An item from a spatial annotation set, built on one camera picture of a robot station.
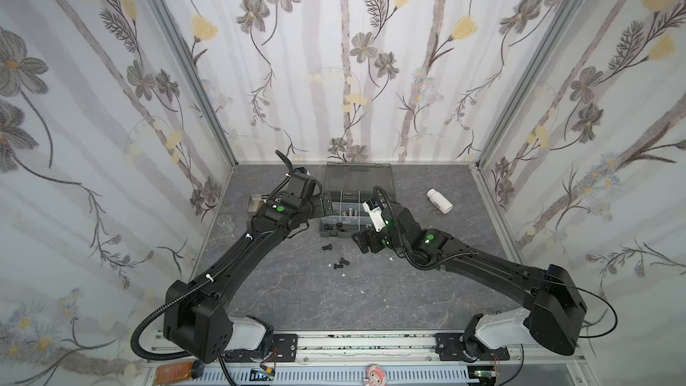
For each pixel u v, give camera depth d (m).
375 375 0.67
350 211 1.01
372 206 0.69
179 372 0.67
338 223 1.00
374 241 0.70
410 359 0.74
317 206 0.72
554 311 0.41
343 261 0.90
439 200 1.04
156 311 0.38
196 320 0.40
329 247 0.95
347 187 1.34
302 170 0.73
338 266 0.90
